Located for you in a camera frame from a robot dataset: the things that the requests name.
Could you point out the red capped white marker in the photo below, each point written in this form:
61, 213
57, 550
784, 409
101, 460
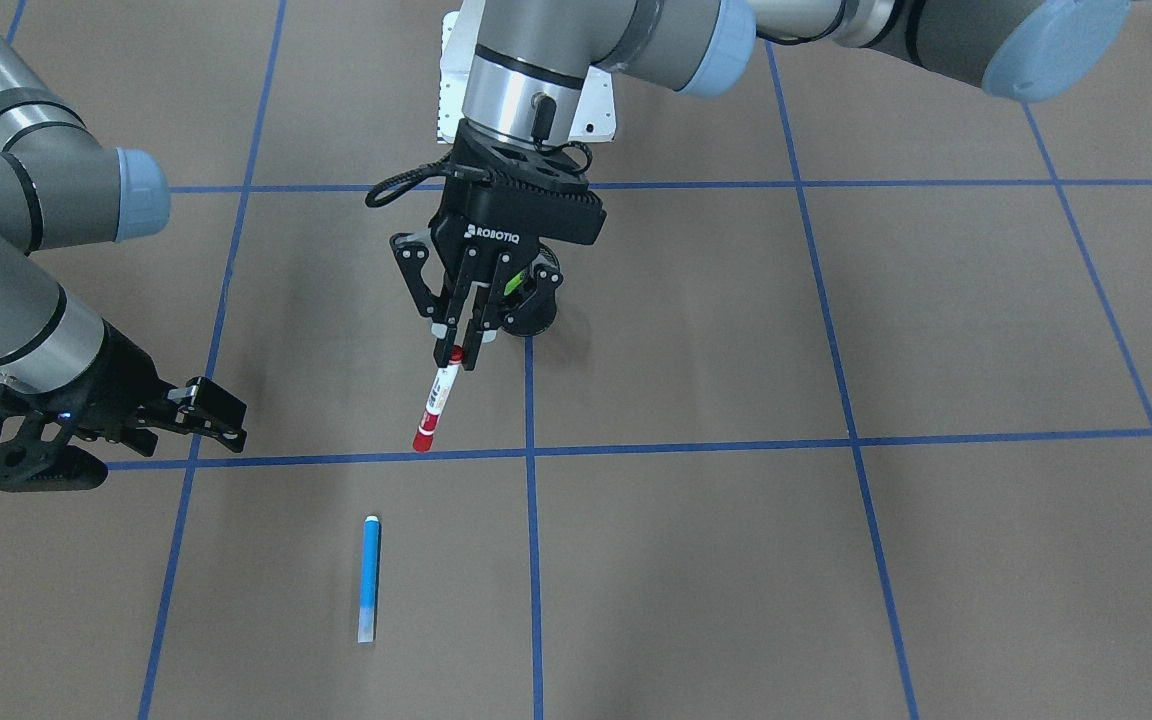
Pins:
439, 393

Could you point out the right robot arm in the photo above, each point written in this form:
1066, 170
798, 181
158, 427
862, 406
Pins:
67, 375

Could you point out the brown table cover mat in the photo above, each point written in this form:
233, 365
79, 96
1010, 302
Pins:
848, 413

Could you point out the blue highlighter pen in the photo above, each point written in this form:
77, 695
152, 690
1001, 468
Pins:
368, 584

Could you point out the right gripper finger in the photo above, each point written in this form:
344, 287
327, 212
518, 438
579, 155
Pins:
203, 399
192, 425

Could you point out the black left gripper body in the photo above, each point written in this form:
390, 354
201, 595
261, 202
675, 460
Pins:
484, 240

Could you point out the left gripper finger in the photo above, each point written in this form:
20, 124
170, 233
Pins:
454, 322
489, 301

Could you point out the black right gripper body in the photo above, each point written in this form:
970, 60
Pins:
119, 385

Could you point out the green highlighter pen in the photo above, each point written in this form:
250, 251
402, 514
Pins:
513, 284

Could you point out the black mesh pen cup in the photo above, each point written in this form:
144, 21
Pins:
533, 308

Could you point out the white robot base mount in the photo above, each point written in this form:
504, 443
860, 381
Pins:
595, 120

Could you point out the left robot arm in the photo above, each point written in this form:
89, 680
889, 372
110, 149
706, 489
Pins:
520, 81

